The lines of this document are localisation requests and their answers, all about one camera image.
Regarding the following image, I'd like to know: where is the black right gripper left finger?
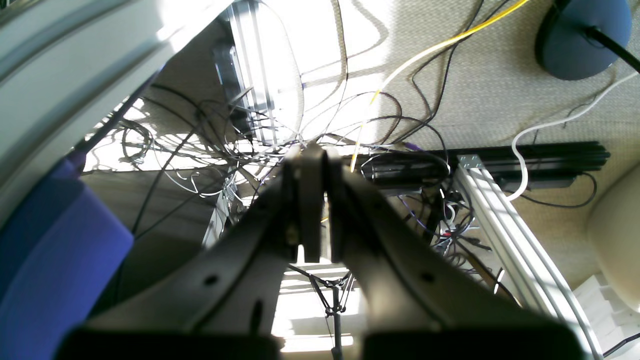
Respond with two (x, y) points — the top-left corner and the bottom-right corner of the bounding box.
(60, 145), (327, 360)

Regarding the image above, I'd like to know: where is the silver aluminium frame rail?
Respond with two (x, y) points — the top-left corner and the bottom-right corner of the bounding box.
(454, 154), (603, 360)

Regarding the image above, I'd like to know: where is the silver aluminium upright post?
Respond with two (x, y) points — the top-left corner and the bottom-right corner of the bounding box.
(212, 0), (305, 147)

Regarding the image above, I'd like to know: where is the white cable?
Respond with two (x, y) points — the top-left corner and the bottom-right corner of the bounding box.
(506, 71), (640, 202)

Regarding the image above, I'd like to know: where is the yellow cable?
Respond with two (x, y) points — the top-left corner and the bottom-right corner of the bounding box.
(350, 0), (530, 173)

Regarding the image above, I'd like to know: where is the black aluminium rail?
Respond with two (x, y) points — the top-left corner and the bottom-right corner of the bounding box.
(361, 141), (611, 192)

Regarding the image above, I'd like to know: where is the blue round lamp base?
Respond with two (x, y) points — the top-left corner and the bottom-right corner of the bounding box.
(534, 0), (639, 81)

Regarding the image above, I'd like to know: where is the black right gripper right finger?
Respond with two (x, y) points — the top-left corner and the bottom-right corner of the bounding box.
(327, 153), (585, 360)

